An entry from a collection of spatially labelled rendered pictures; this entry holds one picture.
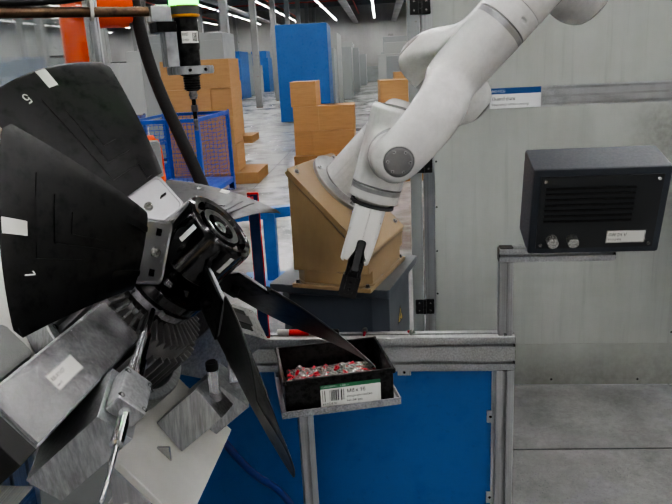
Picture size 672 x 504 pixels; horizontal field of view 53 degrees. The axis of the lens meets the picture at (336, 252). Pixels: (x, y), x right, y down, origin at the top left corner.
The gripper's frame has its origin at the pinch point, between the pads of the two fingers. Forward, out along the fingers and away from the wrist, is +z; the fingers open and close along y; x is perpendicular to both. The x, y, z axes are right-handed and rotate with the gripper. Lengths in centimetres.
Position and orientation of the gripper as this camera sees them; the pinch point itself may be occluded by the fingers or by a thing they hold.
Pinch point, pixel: (349, 285)
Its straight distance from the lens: 118.8
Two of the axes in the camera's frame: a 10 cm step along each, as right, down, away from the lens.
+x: 9.7, 2.6, -0.1
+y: -0.8, 2.6, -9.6
